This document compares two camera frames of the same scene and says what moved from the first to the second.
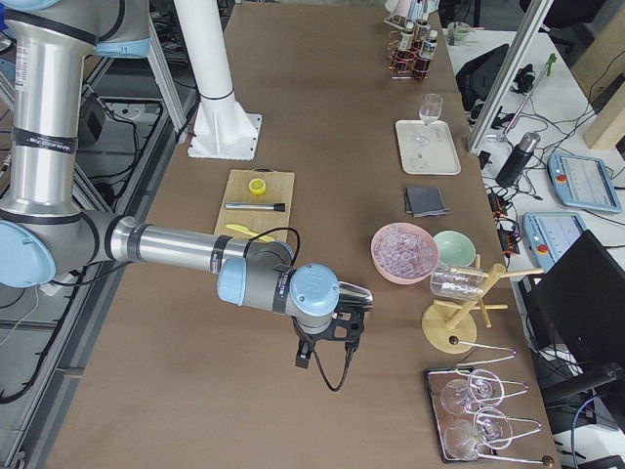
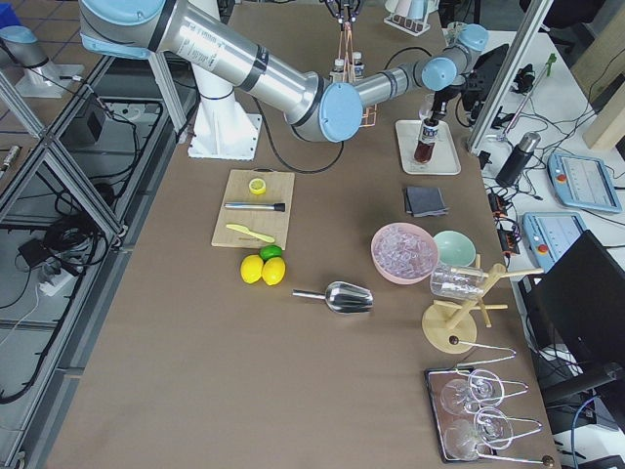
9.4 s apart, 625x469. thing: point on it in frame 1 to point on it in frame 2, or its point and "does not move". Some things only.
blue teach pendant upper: [583, 182] does not move
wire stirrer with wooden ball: [454, 340] does not move
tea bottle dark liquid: [405, 59] to [425, 146]
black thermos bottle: [518, 160] does not move
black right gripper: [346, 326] to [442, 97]
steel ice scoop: [353, 297] does not move
